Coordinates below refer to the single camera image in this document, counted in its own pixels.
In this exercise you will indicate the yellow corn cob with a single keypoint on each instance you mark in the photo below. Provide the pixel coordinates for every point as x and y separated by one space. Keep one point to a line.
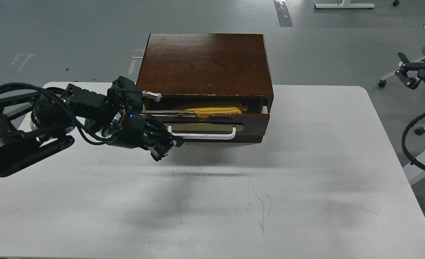
204 109

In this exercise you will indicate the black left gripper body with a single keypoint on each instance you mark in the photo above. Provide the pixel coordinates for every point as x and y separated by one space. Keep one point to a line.
120 118

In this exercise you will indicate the wooden drawer with white handle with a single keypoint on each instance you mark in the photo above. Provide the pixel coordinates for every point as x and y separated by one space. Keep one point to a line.
248 127

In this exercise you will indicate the white desk leg base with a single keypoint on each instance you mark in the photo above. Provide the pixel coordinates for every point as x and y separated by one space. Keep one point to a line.
344 4

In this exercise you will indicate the grey floor tape strip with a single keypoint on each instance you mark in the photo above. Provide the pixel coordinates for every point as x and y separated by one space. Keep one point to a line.
282 12

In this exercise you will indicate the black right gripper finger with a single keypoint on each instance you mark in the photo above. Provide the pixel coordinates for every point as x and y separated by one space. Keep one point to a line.
407 65
410 82

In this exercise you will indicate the white wheeled stand base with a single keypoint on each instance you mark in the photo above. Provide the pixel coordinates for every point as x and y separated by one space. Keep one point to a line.
383 80

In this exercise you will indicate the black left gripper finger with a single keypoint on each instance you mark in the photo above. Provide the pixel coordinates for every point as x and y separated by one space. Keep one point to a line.
160 150
158 132

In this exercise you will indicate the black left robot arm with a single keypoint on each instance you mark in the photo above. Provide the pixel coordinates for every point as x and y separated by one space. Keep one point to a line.
36 122

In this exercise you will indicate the dark brown wooden cabinet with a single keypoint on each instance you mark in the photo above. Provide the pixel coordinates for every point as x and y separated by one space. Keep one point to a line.
211 66

